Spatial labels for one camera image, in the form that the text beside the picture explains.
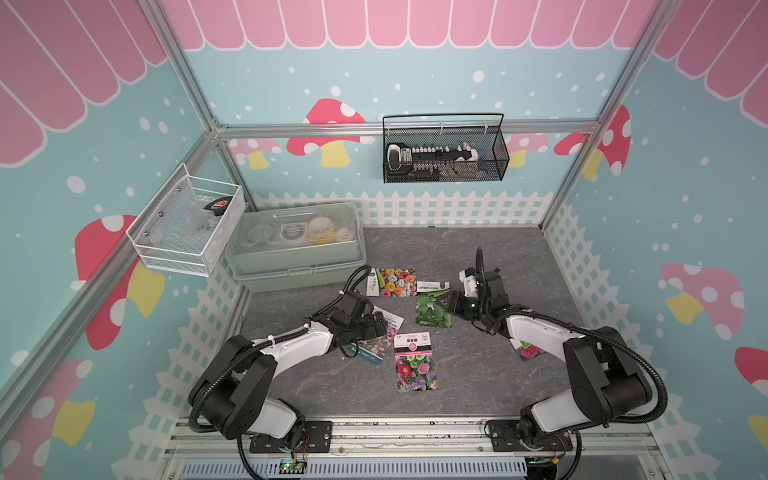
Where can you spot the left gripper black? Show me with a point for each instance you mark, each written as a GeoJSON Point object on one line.
{"type": "Point", "coordinates": [371, 332]}

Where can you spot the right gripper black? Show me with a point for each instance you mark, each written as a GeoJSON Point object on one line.
{"type": "Point", "coordinates": [457, 297]}

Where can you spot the multicolour ranunculus seed packet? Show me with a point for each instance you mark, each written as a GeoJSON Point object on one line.
{"type": "Point", "coordinates": [395, 282]}

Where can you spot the green pink flower seed packet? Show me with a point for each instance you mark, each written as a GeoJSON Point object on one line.
{"type": "Point", "coordinates": [526, 350]}

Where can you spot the green gourd seed packet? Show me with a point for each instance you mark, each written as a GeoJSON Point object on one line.
{"type": "Point", "coordinates": [433, 304]}

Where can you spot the pink mixed flower seed packet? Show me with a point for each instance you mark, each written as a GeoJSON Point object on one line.
{"type": "Point", "coordinates": [415, 366]}

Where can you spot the purple flower seed packet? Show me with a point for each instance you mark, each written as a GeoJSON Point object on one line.
{"type": "Point", "coordinates": [376, 350]}

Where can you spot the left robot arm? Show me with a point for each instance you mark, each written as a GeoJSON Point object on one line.
{"type": "Point", "coordinates": [231, 397]}

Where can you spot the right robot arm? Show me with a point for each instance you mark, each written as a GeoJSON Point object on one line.
{"type": "Point", "coordinates": [608, 381]}

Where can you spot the translucent green storage box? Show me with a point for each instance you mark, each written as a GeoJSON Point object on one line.
{"type": "Point", "coordinates": [297, 247]}

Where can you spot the small green circuit board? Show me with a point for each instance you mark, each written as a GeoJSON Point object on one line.
{"type": "Point", "coordinates": [292, 467]}

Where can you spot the black white tool in basket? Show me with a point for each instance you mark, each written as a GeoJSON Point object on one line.
{"type": "Point", "coordinates": [404, 160]}

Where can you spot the black red object in basket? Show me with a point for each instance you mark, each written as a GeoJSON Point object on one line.
{"type": "Point", "coordinates": [218, 206]}

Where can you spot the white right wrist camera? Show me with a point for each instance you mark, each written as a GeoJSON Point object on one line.
{"type": "Point", "coordinates": [470, 282]}

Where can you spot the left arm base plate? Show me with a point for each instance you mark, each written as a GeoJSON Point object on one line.
{"type": "Point", "coordinates": [305, 437]}

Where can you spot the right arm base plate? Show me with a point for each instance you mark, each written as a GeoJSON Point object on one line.
{"type": "Point", "coordinates": [512, 435]}

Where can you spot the black wire mesh basket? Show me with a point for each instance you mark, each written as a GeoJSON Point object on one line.
{"type": "Point", "coordinates": [482, 131]}

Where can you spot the aluminium front rail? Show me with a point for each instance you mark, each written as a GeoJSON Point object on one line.
{"type": "Point", "coordinates": [441, 436]}

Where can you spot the white wire mesh basket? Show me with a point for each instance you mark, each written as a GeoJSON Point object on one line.
{"type": "Point", "coordinates": [174, 233]}

